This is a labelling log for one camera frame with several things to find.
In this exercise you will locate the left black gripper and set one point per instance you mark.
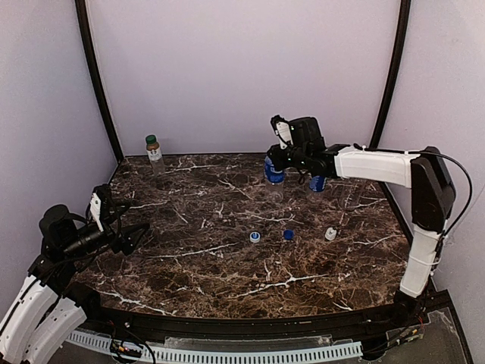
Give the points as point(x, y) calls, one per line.
point(121, 240)

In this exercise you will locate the white Pocari bottle cap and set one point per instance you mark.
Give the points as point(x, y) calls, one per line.
point(255, 237)

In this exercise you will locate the left black frame post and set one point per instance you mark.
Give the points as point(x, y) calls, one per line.
point(96, 80)

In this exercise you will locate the white slotted cable duct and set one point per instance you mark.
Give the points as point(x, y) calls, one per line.
point(161, 353)

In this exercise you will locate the Starbucks bottle green cap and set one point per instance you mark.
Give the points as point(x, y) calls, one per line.
point(154, 153)

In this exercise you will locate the right black frame post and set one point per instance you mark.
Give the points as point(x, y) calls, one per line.
point(393, 72)

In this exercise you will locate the clear bottle without label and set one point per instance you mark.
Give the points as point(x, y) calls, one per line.
point(350, 195)

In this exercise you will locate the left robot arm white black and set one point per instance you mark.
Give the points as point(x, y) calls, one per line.
point(50, 305)

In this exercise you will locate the black frame post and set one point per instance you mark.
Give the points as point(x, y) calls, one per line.
point(393, 72)
point(96, 80)

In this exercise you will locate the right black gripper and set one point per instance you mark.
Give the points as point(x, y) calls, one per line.
point(275, 155)

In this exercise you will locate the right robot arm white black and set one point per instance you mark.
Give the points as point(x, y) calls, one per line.
point(301, 146)

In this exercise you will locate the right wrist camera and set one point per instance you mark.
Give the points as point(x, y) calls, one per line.
point(282, 130)

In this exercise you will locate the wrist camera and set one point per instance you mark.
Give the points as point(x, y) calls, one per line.
point(282, 130)
point(100, 209)

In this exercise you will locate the black front rail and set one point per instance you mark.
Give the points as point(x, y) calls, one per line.
point(361, 324)

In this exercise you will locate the small blue label water bottle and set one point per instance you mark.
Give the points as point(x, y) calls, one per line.
point(274, 180)

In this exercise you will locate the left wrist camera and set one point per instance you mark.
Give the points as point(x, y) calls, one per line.
point(100, 209)

